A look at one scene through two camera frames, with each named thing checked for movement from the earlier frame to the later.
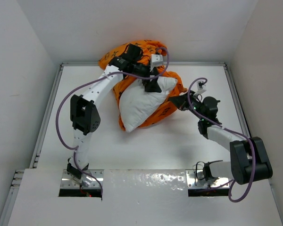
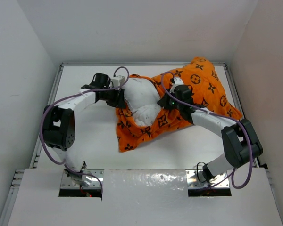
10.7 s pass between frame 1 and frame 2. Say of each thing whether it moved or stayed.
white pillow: stayed
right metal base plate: stayed
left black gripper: moved
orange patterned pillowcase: moved
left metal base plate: stayed
